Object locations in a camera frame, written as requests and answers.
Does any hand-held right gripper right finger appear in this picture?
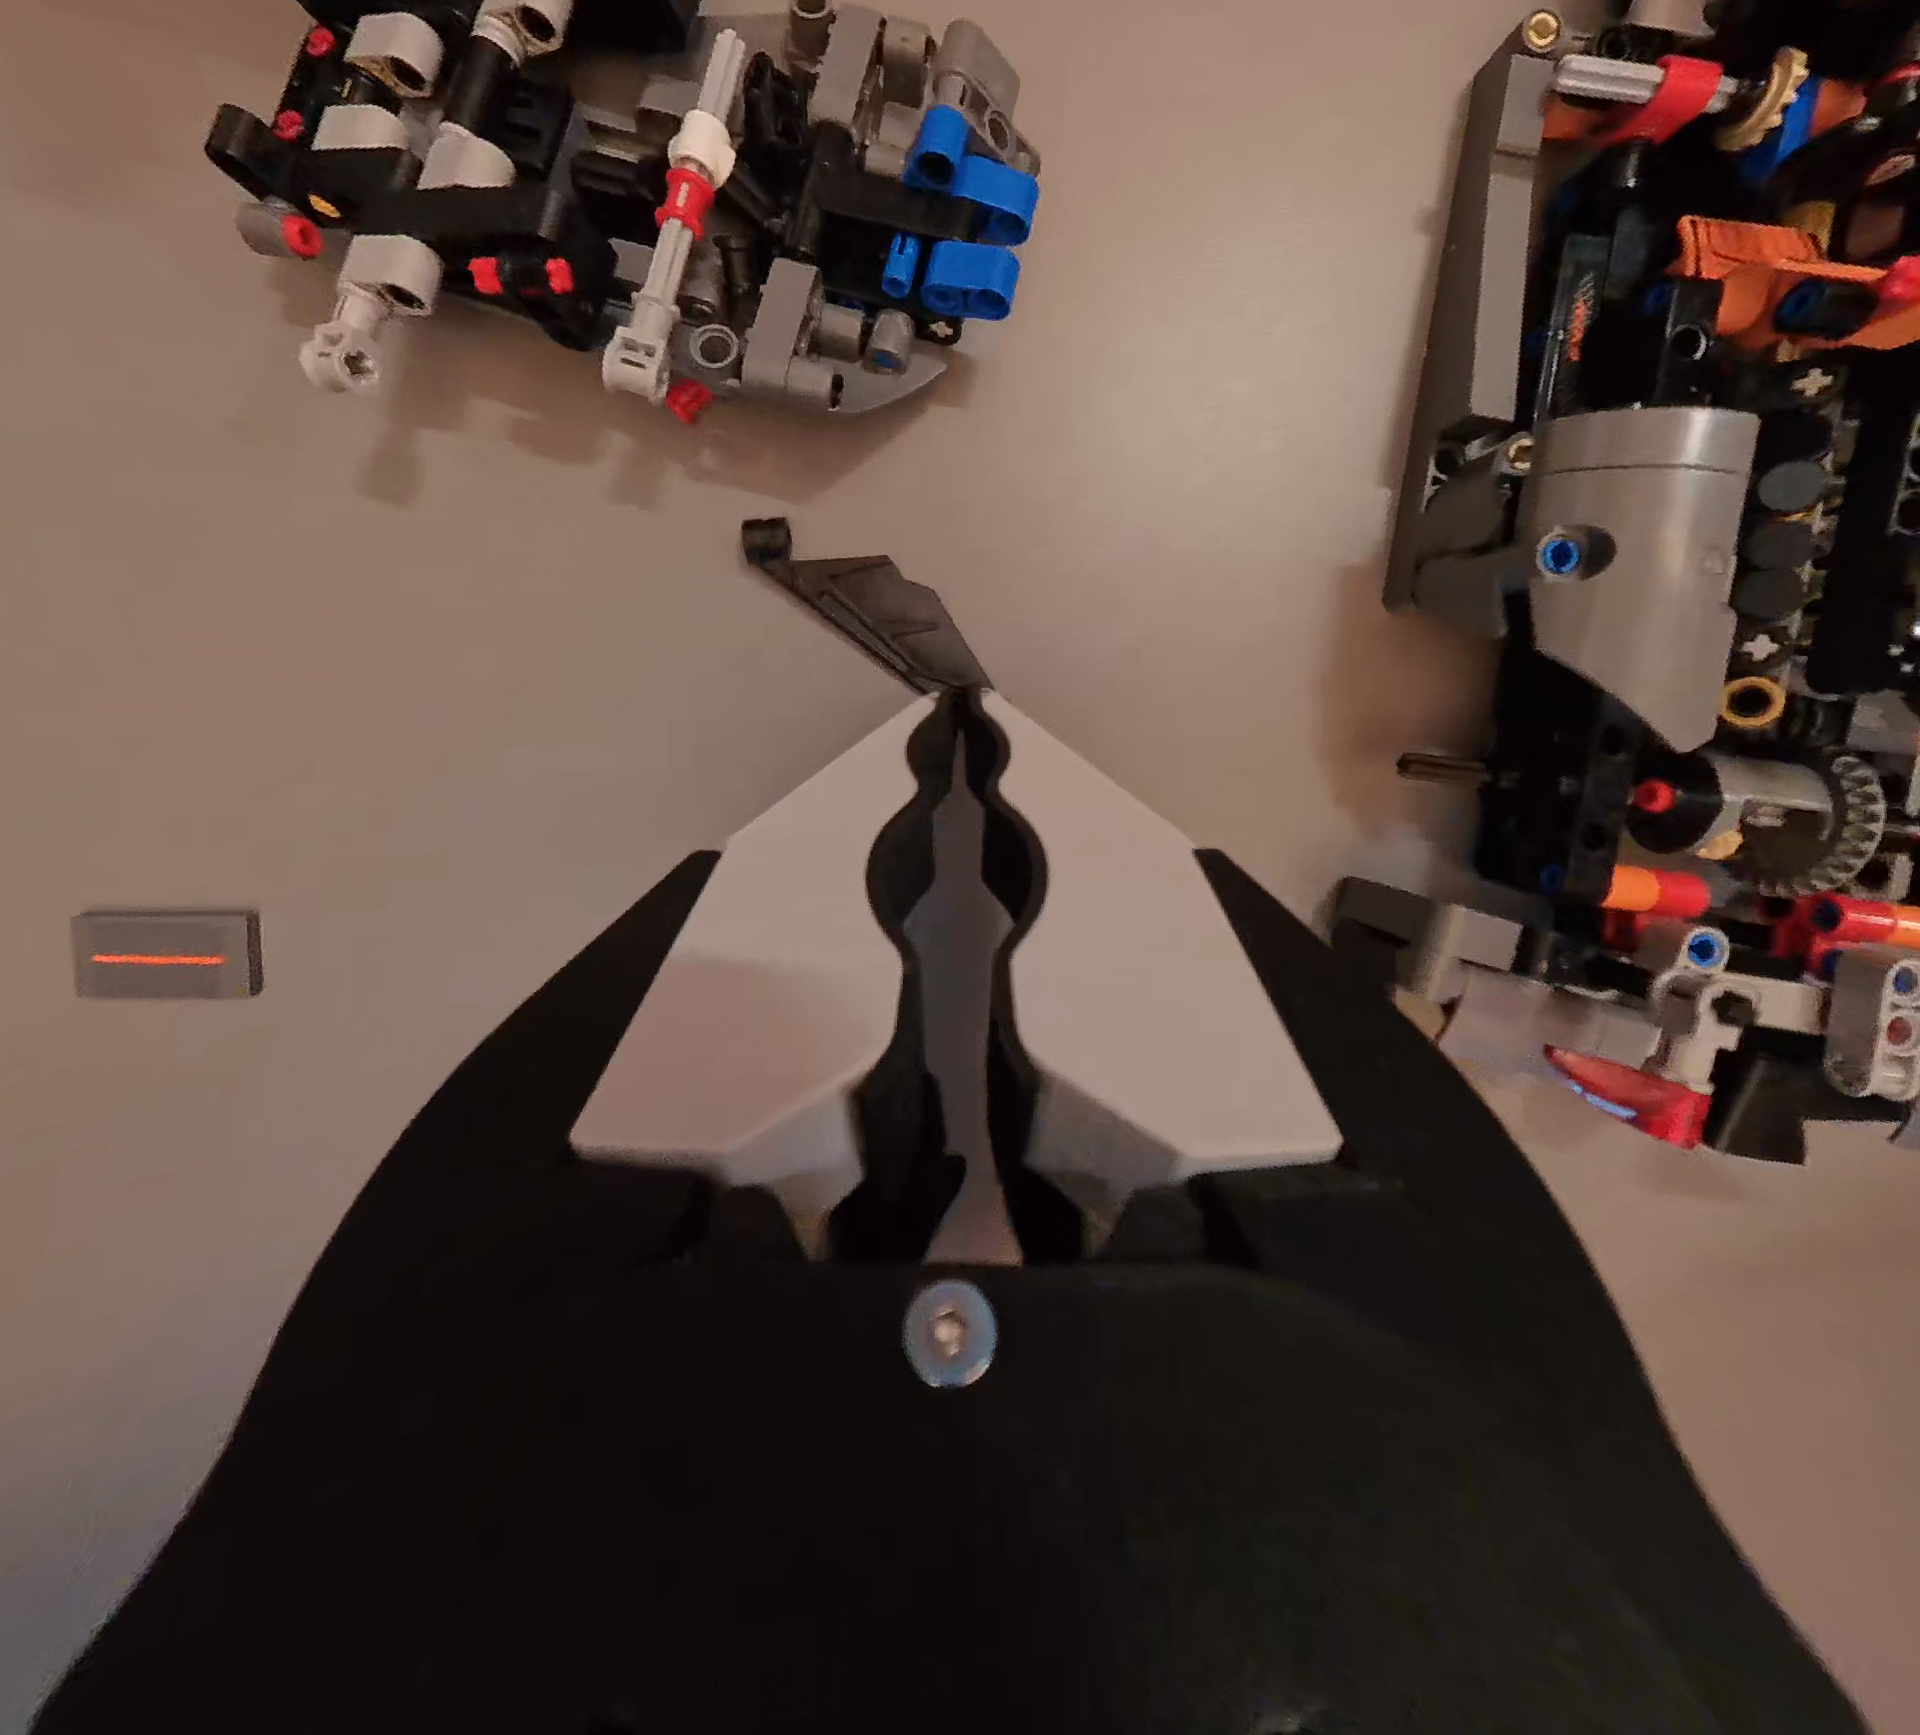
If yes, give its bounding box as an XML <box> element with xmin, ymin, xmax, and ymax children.
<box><xmin>957</xmin><ymin>690</ymin><xmax>1346</xmax><ymax>1265</ymax></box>

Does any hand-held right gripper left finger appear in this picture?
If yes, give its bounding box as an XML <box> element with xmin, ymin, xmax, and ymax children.
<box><xmin>568</xmin><ymin>694</ymin><xmax>967</xmax><ymax>1265</ymax></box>

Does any small black lego subassembly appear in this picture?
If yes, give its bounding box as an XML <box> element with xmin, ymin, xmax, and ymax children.
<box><xmin>204</xmin><ymin>0</ymin><xmax>1040</xmax><ymax>424</ymax></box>

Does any black lego panel piece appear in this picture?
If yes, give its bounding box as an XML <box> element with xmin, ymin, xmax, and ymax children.
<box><xmin>738</xmin><ymin>515</ymin><xmax>994</xmax><ymax>706</ymax></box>

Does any large lego car chassis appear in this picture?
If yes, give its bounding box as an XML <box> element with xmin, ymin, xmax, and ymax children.
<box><xmin>1325</xmin><ymin>0</ymin><xmax>1920</xmax><ymax>1162</ymax></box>

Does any grey tile with orange stripe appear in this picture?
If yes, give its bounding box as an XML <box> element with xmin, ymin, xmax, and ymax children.
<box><xmin>70</xmin><ymin>909</ymin><xmax>266</xmax><ymax>1001</ymax></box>

